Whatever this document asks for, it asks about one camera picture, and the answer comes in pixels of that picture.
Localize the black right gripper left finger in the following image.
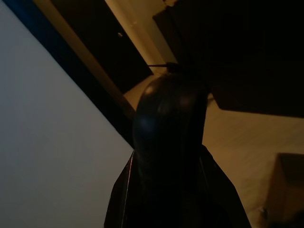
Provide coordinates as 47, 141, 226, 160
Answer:
124, 74, 168, 228

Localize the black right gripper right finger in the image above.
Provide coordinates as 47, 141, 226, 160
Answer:
167, 74, 214, 228

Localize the dark tall furniture panel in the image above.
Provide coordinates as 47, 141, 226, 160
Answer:
51, 0, 153, 93

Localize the brown cardboard box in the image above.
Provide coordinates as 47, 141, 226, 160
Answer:
267, 152, 304, 228

